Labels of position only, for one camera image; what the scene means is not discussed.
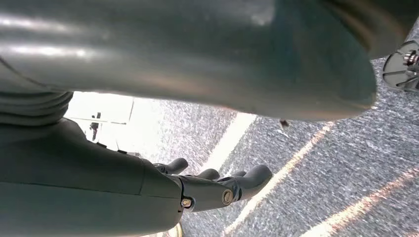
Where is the silver robot foot plate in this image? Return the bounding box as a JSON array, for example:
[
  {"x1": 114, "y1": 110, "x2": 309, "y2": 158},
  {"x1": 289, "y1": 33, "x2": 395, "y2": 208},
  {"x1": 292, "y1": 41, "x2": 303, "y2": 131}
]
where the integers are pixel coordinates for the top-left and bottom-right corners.
[{"x1": 382, "y1": 39, "x2": 419, "y2": 93}]

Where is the dark robot body shell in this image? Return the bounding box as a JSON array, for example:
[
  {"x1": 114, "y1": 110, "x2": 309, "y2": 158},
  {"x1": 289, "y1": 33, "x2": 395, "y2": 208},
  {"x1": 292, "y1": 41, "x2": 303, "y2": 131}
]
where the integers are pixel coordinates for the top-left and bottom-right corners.
[{"x1": 322, "y1": 0, "x2": 419, "y2": 60}]

